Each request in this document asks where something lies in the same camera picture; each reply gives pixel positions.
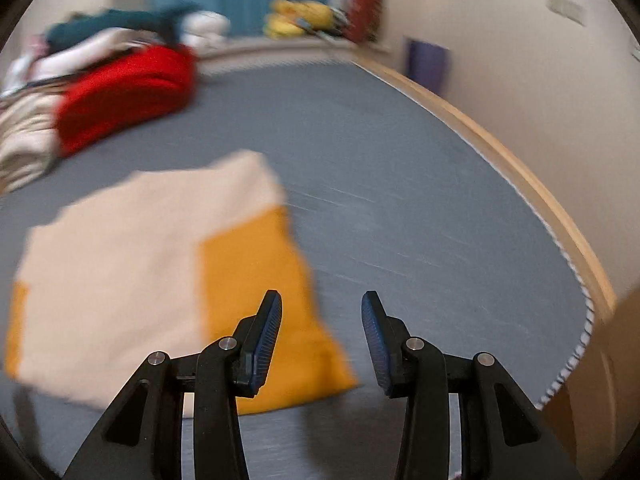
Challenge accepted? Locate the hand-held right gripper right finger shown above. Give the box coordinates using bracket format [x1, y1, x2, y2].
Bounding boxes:
[361, 290, 583, 480]

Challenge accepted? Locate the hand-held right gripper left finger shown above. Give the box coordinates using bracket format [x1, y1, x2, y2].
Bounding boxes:
[62, 290, 283, 480]

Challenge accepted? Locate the beige and yellow garment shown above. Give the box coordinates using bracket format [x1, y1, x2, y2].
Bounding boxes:
[5, 149, 360, 417]

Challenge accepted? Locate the light wooden furniture panel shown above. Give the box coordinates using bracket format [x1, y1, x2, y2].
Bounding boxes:
[542, 285, 640, 480]

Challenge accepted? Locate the purple board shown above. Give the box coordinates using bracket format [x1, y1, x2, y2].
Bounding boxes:
[406, 37, 450, 96]

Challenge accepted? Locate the red garment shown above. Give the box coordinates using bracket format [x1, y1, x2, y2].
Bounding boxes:
[56, 45, 197, 157]

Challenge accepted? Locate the beige striped garment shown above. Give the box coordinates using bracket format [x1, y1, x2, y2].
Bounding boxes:
[0, 91, 63, 196]

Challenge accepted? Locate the small white cloth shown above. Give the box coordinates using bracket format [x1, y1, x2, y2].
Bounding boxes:
[180, 11, 231, 50]

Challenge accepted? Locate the yellow plush toy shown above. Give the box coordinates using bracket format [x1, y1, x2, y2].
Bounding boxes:
[264, 0, 333, 40]

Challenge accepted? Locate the red bag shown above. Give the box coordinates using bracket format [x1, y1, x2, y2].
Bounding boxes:
[345, 0, 384, 45]

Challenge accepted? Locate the white garment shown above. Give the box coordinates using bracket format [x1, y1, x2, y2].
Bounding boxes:
[10, 27, 156, 86]

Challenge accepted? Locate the teal garment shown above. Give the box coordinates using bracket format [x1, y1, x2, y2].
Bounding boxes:
[45, 5, 201, 53]

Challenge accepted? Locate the wall switch plate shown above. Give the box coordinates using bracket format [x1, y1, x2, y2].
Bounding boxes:
[546, 0, 587, 26]

